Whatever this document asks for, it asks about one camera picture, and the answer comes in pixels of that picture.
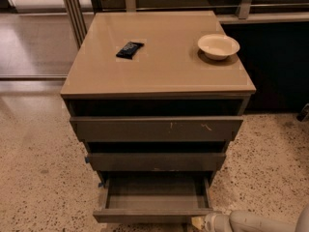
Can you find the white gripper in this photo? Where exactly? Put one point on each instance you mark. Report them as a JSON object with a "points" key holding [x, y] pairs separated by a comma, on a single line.
{"points": [[212, 219]]}

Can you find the grey bottom drawer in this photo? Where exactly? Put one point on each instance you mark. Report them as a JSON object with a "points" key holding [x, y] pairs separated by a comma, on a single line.
{"points": [[154, 197]]}

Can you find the grey drawer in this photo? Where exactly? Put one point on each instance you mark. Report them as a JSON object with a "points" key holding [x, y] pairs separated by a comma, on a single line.
{"points": [[156, 161], [156, 129], [154, 197]]}

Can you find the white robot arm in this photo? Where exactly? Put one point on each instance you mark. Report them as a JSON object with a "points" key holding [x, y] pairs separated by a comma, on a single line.
{"points": [[241, 221]]}

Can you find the grey middle drawer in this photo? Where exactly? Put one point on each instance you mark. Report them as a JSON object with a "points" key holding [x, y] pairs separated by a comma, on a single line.
{"points": [[156, 161]]}

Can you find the grey drawer cabinet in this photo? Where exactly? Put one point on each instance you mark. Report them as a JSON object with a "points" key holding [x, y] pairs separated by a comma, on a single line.
{"points": [[170, 76]]}

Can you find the grey top drawer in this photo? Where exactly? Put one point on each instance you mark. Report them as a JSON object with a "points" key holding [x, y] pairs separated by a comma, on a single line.
{"points": [[156, 129]]}

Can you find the white bowl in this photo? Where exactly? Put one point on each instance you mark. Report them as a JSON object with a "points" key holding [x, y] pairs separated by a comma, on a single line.
{"points": [[218, 47]]}

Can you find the dark blue snack packet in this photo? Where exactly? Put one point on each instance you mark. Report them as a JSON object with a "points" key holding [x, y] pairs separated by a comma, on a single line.
{"points": [[129, 50]]}

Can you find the metal railing frame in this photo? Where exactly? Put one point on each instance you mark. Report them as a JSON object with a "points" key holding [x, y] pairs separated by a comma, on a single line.
{"points": [[229, 11]]}

